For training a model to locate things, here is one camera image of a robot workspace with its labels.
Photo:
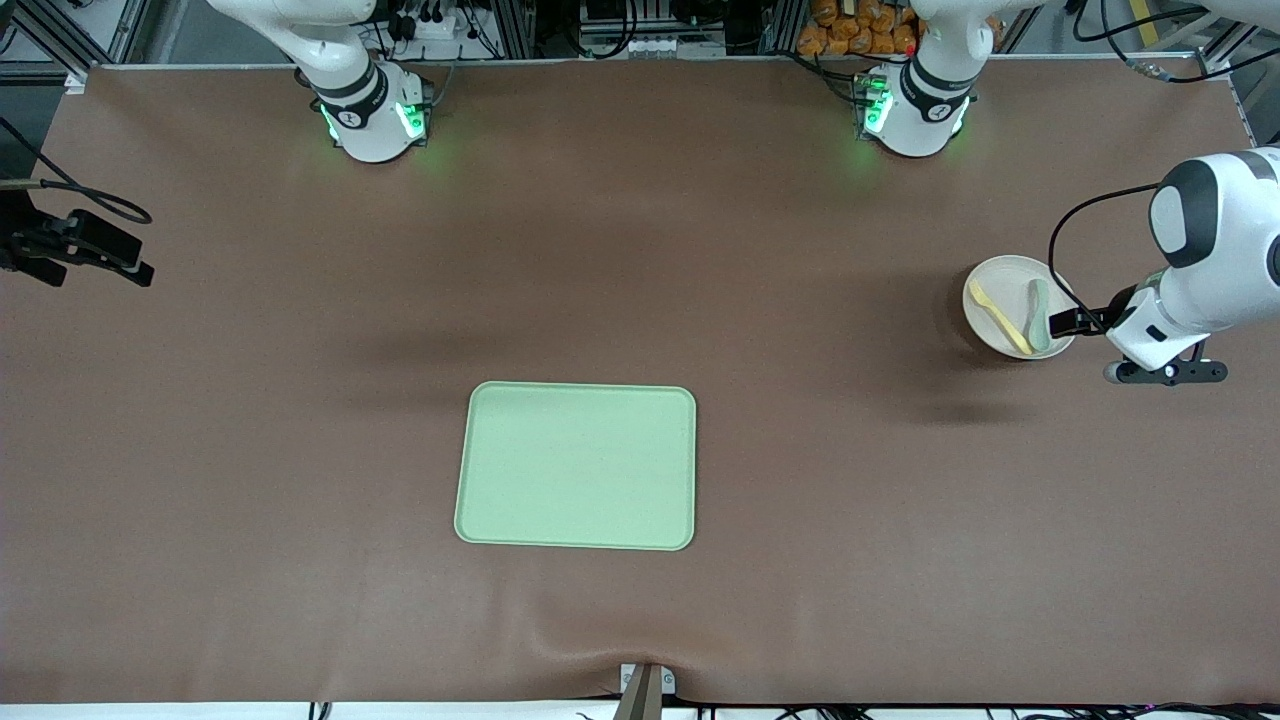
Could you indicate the yellow plastic fork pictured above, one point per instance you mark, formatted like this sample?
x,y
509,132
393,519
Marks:
x,y
1000,319

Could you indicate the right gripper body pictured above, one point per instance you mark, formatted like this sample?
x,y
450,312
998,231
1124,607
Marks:
x,y
22,240

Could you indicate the aluminium frame post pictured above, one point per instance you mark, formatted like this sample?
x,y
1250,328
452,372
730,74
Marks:
x,y
515,30
775,25

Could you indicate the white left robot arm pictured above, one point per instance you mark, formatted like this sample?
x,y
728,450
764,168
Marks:
x,y
925,115

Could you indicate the orange snack packets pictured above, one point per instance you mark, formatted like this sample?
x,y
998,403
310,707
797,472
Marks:
x,y
840,30

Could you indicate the aluminium frame rail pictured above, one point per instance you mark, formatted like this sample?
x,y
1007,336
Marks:
x,y
1215,60
30,68

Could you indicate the light green rectangular tray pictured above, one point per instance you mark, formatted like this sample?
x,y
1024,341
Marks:
x,y
530,470

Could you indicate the white power strip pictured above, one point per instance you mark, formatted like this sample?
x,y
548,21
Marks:
x,y
425,25

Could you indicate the beige round plate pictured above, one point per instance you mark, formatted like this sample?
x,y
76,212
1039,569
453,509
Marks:
x,y
1010,290

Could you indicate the brown table mat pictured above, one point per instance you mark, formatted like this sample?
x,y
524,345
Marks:
x,y
300,450

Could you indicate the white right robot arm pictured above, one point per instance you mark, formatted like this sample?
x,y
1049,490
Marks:
x,y
370,130

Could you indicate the grey metal mount bracket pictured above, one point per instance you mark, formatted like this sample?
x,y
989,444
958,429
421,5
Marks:
x,y
640,695

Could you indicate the pale green plastic spoon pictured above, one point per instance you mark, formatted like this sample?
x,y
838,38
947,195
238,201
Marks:
x,y
1040,300

